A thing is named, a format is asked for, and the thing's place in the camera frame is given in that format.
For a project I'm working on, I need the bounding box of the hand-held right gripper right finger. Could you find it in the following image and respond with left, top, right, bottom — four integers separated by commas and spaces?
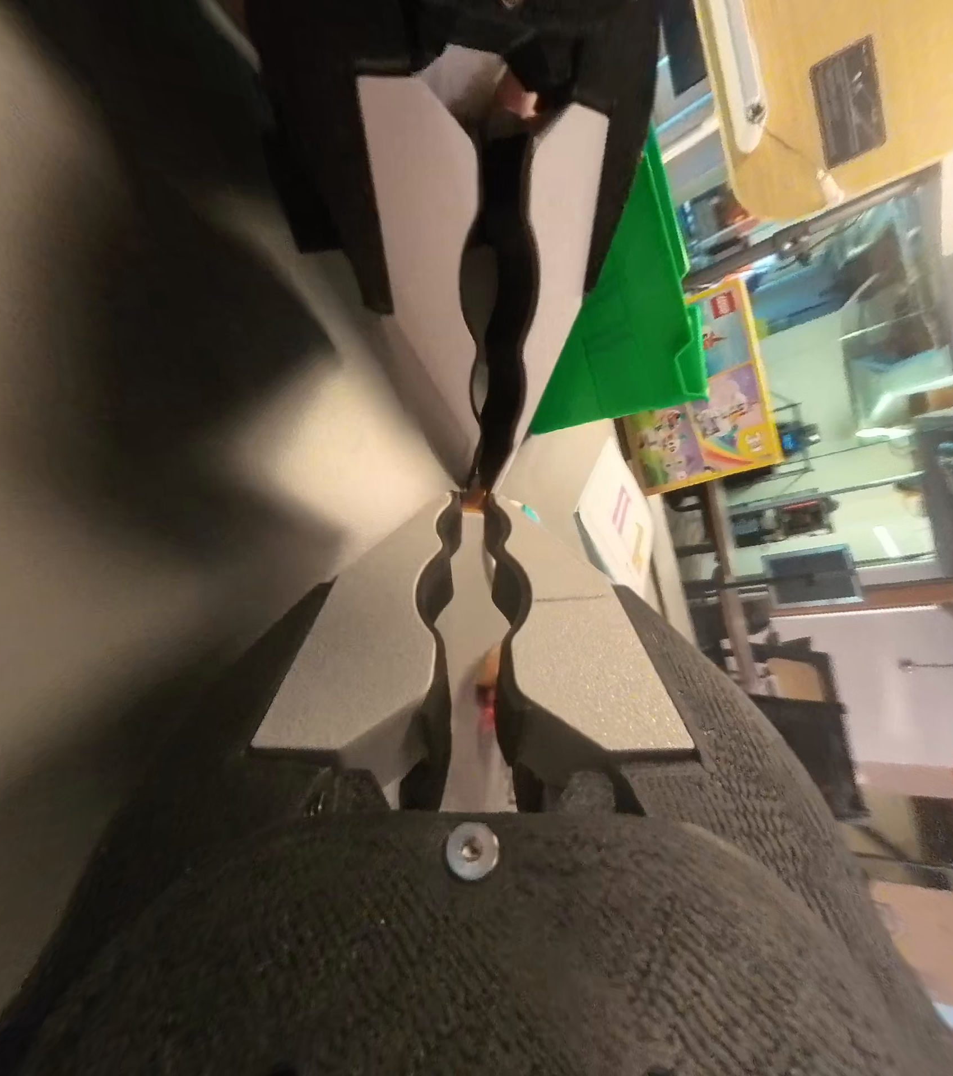
487, 496, 695, 811

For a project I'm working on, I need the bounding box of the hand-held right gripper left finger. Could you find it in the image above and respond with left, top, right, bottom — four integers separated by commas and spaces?
251, 491, 454, 811

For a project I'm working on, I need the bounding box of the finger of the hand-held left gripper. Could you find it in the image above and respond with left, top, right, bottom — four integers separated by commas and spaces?
357, 44, 487, 490
478, 103, 613, 493

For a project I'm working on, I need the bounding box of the green plastic bin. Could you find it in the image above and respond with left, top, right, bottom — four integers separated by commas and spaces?
527, 126, 711, 437

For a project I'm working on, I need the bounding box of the yellow toy set box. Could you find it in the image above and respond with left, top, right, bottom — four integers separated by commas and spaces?
621, 277, 785, 497

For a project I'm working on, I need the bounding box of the person's left hand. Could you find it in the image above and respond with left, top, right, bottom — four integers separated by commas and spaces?
493, 61, 563, 120

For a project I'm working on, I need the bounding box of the colourful brick assembly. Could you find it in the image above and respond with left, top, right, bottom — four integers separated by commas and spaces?
470, 646, 504, 734

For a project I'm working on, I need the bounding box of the thick instruction booklet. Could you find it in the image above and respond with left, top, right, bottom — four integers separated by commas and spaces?
574, 437, 656, 595

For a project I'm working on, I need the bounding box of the black mesh office chair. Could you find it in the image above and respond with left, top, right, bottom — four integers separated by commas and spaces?
747, 637, 870, 827

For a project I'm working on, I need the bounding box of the dark metal shelving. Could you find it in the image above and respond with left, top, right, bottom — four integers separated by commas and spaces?
670, 479, 857, 608

